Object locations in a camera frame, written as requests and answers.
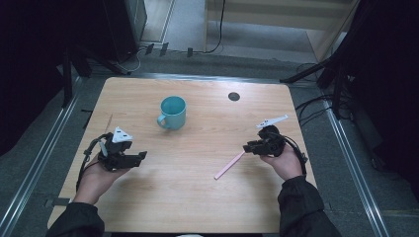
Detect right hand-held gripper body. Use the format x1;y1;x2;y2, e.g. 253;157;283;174
256;114;290;158

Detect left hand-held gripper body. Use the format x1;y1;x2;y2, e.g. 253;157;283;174
97;126;135;172

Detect pink toothbrush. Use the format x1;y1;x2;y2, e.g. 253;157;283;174
213;150;247;181

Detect teal cup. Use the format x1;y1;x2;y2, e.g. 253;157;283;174
156;95;188;130

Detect person's right hand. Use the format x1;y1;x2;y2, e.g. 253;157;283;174
260;143;304;182

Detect person's left hand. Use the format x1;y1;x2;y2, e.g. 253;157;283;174
73;153;130;205

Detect black tripod stand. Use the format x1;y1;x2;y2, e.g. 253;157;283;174
280;55;355;120

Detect wooden shelf unit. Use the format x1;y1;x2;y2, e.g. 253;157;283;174
203;0;360;63

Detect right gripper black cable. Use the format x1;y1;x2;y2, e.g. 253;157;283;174
272;131;309;177

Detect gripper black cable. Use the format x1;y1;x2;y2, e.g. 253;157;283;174
272;131;309;177
75;132;114;193

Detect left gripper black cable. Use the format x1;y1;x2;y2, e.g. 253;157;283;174
75;132;114;193

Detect black floor cables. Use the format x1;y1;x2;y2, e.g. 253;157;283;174
294;94;334;127

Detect white floor cable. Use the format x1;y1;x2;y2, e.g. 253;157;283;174
114;47;148;75

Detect black hanging cable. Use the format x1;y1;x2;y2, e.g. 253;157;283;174
201;0;227;55

